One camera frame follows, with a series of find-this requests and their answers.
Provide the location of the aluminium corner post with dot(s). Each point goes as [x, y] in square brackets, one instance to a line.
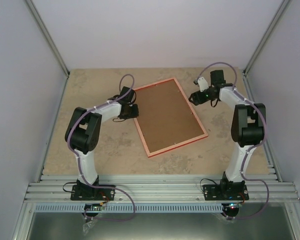
[267, 34]
[46, 35]

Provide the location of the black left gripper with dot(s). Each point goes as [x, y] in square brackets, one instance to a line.
[135, 114]

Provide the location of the aluminium corner post right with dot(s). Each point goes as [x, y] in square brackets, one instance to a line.
[267, 34]

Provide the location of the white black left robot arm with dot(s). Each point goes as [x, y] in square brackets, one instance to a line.
[83, 132]

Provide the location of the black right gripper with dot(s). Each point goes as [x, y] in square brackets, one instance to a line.
[197, 97]

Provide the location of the red wooden picture frame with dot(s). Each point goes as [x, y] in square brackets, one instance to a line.
[142, 140]

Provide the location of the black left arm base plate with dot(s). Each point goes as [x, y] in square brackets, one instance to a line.
[86, 193]

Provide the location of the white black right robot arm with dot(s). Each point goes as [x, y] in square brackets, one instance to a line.
[247, 131]

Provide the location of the clear plastic bag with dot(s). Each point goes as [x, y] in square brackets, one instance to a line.
[88, 225]

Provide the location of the aluminium rail platform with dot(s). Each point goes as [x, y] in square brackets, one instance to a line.
[156, 188]

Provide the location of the grey slotted cable duct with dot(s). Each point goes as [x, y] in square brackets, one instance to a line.
[126, 208]

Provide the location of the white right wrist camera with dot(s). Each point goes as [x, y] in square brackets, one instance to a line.
[201, 83]

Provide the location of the aluminium corner post left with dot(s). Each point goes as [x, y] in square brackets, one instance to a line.
[46, 35]

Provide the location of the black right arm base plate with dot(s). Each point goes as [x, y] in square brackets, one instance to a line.
[213, 192]

